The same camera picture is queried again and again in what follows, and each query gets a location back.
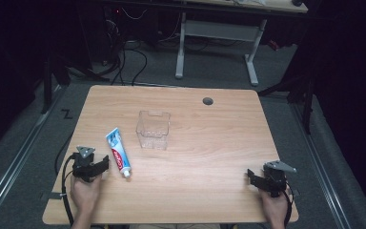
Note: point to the person's right hand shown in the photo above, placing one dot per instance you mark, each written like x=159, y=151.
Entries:
x=274, y=206

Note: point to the grey tape strip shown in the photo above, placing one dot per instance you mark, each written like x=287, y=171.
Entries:
x=54, y=195

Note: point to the blue white toothpaste tube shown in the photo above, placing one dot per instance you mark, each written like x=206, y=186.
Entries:
x=118, y=152

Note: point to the clear plastic container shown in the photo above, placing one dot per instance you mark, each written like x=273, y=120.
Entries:
x=153, y=130

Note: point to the white metal frame desk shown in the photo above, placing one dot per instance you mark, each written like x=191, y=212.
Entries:
x=219, y=31

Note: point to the person's left hand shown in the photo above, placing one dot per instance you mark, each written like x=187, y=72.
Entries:
x=85, y=192

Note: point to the black metal stand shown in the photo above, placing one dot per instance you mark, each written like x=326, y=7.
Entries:
x=307, y=105
x=47, y=82

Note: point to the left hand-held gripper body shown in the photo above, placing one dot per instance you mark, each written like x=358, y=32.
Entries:
x=83, y=163

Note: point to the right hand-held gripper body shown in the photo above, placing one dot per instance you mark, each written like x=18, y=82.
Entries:
x=274, y=178

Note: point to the metal floor rail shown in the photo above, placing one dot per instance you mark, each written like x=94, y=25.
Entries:
x=16, y=162
x=322, y=168

